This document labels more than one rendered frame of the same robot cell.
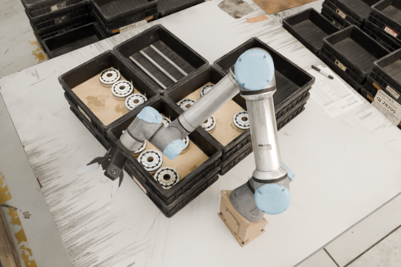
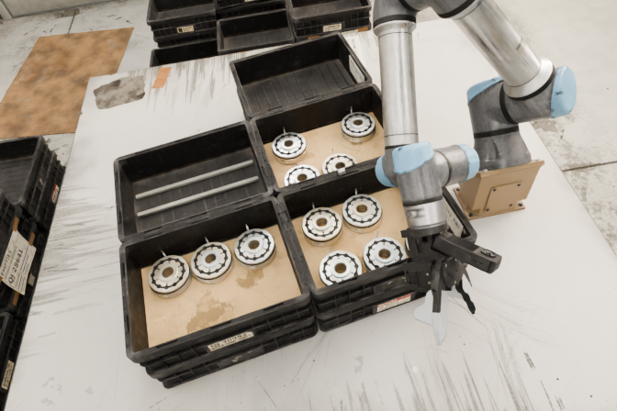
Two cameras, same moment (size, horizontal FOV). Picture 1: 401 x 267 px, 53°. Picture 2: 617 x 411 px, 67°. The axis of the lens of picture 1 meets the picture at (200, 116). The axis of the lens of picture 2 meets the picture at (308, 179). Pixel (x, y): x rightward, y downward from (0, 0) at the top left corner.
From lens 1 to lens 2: 112 cm
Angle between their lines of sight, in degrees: 36
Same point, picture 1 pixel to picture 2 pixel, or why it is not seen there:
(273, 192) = (566, 79)
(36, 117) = not seen: outside the picture
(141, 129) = (434, 175)
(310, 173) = (435, 110)
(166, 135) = (452, 150)
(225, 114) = (331, 144)
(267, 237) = not seen: hidden behind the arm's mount
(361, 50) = (249, 36)
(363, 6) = (188, 10)
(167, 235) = (487, 293)
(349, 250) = not seen: hidden behind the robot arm
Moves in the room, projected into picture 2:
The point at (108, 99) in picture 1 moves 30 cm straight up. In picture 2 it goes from (216, 293) to (177, 224)
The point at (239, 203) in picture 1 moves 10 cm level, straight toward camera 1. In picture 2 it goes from (513, 156) to (554, 172)
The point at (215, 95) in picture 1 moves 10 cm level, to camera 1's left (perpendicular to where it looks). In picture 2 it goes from (405, 67) to (390, 97)
